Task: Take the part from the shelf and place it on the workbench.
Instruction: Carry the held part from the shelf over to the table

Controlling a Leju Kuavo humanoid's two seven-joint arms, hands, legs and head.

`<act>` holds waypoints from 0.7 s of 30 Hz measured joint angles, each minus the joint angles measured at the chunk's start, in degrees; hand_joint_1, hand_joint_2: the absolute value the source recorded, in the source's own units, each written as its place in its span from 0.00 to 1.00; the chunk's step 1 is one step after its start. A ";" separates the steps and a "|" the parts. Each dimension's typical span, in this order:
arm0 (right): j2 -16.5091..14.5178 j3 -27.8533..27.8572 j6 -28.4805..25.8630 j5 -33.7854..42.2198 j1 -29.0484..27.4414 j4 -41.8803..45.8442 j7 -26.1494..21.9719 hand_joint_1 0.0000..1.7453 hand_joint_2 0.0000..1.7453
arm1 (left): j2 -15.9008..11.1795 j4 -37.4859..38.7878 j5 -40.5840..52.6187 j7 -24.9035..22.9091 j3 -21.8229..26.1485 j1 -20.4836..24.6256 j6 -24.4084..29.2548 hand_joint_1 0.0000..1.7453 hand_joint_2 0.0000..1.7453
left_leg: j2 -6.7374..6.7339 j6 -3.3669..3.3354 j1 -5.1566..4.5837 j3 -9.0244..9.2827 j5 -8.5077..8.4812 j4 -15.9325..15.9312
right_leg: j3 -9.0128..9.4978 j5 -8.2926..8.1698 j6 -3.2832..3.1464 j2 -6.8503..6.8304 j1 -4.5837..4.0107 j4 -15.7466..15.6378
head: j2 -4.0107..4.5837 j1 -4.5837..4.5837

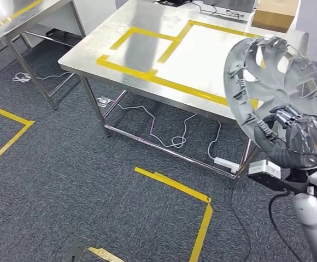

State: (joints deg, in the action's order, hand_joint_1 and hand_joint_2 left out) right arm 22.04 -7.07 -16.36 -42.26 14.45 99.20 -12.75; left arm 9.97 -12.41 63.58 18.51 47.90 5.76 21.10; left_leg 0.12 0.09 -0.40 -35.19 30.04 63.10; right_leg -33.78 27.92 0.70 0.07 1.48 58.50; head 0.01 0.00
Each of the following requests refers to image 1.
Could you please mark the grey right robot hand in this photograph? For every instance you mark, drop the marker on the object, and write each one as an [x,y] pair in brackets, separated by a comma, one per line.
[303,148]

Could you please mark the grey plastic wheel hubcap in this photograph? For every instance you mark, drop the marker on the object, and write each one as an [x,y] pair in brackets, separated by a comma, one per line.
[278,90]

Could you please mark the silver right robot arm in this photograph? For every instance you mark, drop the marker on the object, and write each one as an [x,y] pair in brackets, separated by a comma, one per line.
[314,217]

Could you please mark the steel workbench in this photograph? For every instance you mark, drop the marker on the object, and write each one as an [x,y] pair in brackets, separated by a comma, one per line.
[87,58]
[38,14]

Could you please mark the white power strip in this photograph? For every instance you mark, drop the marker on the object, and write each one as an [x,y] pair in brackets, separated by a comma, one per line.
[227,164]

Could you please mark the cardboard box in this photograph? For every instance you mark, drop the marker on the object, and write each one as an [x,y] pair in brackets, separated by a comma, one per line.
[273,14]

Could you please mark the yellow floor tape square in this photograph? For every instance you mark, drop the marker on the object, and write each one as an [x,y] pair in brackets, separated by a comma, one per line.
[175,184]
[14,115]

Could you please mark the pale yellow tape strip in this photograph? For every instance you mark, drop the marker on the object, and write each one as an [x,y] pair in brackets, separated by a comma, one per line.
[104,254]

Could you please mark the robot left foot plate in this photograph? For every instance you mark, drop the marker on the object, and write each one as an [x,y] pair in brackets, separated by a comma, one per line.
[78,249]

